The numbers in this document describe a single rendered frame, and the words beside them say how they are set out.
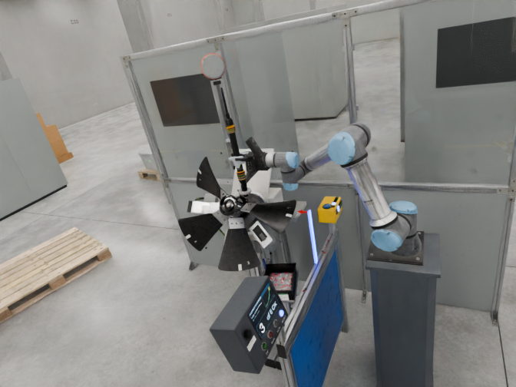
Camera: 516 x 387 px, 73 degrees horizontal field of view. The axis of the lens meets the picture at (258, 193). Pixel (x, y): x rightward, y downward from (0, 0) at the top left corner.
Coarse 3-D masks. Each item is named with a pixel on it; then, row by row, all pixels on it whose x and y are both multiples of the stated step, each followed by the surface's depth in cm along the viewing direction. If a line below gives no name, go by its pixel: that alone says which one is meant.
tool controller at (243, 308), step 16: (240, 288) 124; (256, 288) 120; (272, 288) 124; (240, 304) 115; (256, 304) 115; (272, 304) 122; (224, 320) 111; (240, 320) 108; (256, 320) 114; (272, 320) 121; (224, 336) 108; (240, 336) 106; (256, 336) 112; (224, 352) 113; (240, 352) 109; (256, 352) 111; (240, 368) 113; (256, 368) 110
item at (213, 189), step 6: (204, 162) 204; (204, 168) 205; (210, 168) 200; (198, 174) 211; (204, 174) 206; (210, 174) 201; (198, 180) 213; (204, 180) 208; (210, 180) 202; (216, 180) 198; (198, 186) 215; (204, 186) 211; (210, 186) 205; (216, 186) 199; (210, 192) 209; (216, 192) 203
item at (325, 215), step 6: (324, 198) 207; (330, 198) 206; (330, 204) 199; (336, 204) 198; (318, 210) 197; (324, 210) 196; (330, 210) 194; (318, 216) 199; (324, 216) 197; (330, 216) 196; (336, 216) 198; (324, 222) 199; (330, 222) 197
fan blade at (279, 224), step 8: (256, 208) 187; (264, 208) 186; (272, 208) 185; (280, 208) 184; (256, 216) 182; (264, 216) 181; (272, 216) 180; (280, 216) 179; (272, 224) 177; (280, 224) 176; (280, 232) 174
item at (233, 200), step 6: (222, 198) 191; (228, 198) 191; (234, 198) 188; (240, 198) 199; (222, 204) 192; (234, 204) 188; (240, 204) 190; (222, 210) 190; (228, 210) 188; (234, 210) 186; (240, 210) 190; (228, 216) 188; (234, 216) 190; (240, 216) 196; (246, 216) 196
